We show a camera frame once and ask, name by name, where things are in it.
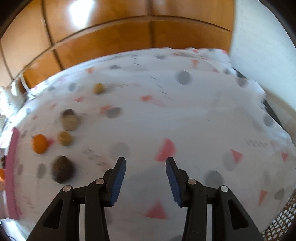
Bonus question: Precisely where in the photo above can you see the round tan potato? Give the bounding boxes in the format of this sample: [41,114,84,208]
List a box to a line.
[57,131,72,146]

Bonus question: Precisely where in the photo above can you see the large dark log piece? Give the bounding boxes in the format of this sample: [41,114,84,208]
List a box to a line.
[60,109,80,131]

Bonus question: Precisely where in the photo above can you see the white ceramic electric kettle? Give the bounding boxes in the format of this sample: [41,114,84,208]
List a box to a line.
[0,86,26,118]

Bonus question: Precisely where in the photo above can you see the pink-rimmed tray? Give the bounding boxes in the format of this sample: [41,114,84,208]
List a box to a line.
[5,127,22,220]

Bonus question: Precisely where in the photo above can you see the large orange with stem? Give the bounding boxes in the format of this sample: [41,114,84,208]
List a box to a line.
[32,134,50,154]

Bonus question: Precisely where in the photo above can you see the white power cord with plug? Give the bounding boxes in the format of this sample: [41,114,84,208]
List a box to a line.
[20,75,35,99]

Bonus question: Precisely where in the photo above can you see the brown dotted mat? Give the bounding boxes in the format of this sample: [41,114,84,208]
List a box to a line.
[262,202,296,240]

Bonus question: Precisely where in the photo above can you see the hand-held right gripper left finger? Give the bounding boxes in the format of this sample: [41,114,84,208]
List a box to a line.
[27,157,127,241]

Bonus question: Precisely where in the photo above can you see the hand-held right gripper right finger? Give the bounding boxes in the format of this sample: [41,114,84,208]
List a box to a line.
[166,157,264,241]

